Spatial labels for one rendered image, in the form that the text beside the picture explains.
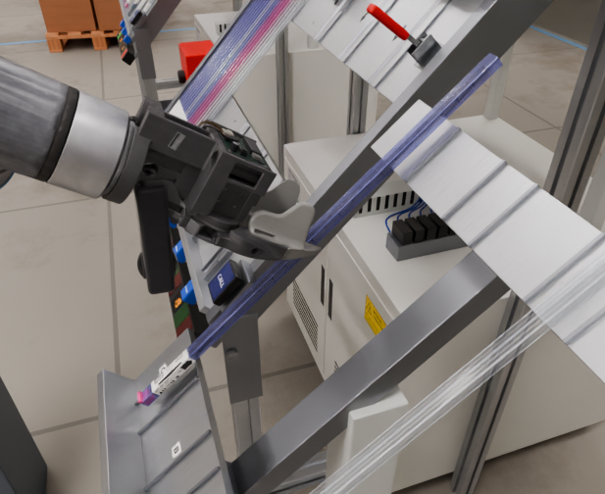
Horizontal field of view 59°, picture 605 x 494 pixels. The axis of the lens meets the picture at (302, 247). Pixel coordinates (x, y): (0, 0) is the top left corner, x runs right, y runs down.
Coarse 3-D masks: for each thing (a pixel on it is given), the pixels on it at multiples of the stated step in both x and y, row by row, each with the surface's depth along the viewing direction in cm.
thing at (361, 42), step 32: (320, 0) 94; (352, 0) 85; (384, 0) 78; (416, 0) 73; (448, 0) 68; (480, 0) 63; (320, 32) 89; (352, 32) 81; (384, 32) 75; (416, 32) 70; (448, 32) 65; (352, 64) 78; (384, 64) 72; (384, 96) 69
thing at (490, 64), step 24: (480, 72) 49; (456, 96) 49; (432, 120) 50; (408, 144) 50; (384, 168) 51; (360, 192) 52; (336, 216) 52; (312, 240) 53; (288, 264) 54; (264, 288) 55; (240, 312) 56; (216, 336) 56
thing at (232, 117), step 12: (228, 108) 102; (240, 108) 100; (216, 120) 104; (228, 120) 100; (240, 120) 96; (240, 132) 94; (252, 132) 91; (264, 156) 84; (276, 168) 81; (276, 180) 79; (204, 252) 85; (216, 252) 81; (228, 252) 79; (204, 264) 84; (216, 264) 81
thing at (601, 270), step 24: (600, 264) 34; (576, 288) 35; (552, 312) 35; (504, 336) 36; (528, 336) 35; (480, 360) 36; (504, 360) 36; (456, 384) 37; (480, 384) 37; (432, 408) 37; (384, 432) 39; (408, 432) 37; (360, 456) 39; (384, 456) 38; (336, 480) 39; (360, 480) 39
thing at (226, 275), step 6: (228, 264) 70; (222, 270) 70; (228, 270) 69; (216, 276) 70; (222, 276) 69; (228, 276) 68; (210, 282) 71; (216, 282) 70; (222, 282) 69; (228, 282) 68; (210, 288) 70; (216, 288) 69; (222, 288) 68; (216, 294) 69
